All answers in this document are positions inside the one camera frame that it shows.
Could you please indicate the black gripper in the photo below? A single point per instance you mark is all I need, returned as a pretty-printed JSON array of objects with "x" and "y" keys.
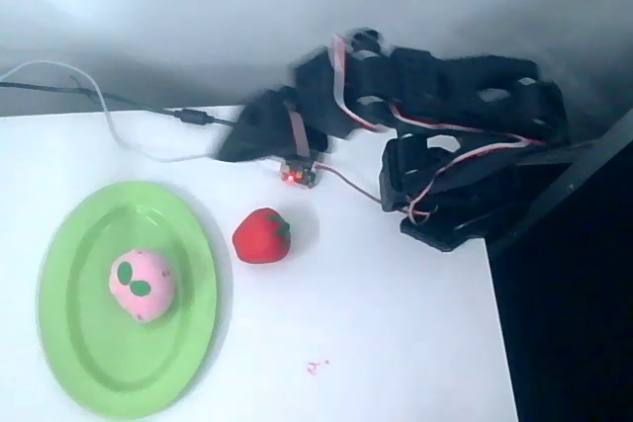
[{"x": 257, "y": 132}]

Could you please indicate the pink plush peach toy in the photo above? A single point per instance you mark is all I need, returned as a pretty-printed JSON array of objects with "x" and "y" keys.
[{"x": 143, "y": 288}]

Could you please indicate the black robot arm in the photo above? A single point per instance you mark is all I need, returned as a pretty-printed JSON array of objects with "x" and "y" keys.
[{"x": 445, "y": 96}]

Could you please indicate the green oval plastic plate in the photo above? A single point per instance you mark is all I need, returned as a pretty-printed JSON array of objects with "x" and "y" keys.
[{"x": 84, "y": 343}]

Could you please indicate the small controller board red led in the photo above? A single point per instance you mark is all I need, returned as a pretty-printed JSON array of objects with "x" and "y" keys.
[{"x": 299, "y": 174}]

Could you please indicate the red plush strawberry toy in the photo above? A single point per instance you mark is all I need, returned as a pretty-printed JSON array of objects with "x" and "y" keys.
[{"x": 259, "y": 239}]

